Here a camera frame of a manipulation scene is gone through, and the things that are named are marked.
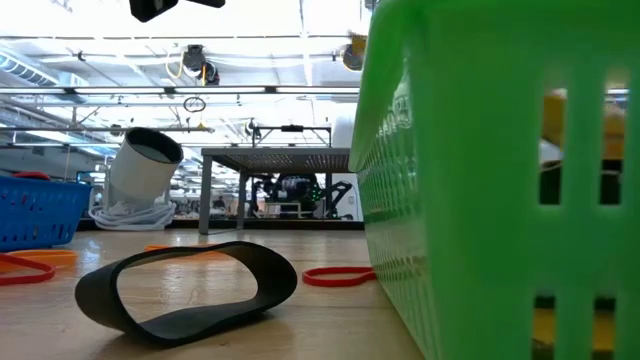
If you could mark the red rubber band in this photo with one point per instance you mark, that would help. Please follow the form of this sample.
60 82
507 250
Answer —
307 276
50 272
30 175

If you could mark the orange rubber band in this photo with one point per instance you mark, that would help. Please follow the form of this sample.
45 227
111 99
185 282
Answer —
60 257

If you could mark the black wide rubber band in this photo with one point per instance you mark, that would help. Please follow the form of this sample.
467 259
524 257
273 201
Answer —
95 300

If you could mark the metal table in background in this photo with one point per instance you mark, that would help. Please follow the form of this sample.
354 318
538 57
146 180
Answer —
280 160

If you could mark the blue plastic basket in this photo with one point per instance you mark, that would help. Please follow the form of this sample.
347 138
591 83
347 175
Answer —
40 215

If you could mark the green plastic basket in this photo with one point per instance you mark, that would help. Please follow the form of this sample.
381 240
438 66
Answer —
450 200

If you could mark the black background rig frame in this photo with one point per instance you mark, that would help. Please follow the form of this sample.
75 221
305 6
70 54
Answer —
292 128

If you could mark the black aluminium rig frame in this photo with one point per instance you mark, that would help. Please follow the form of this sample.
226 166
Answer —
190 224

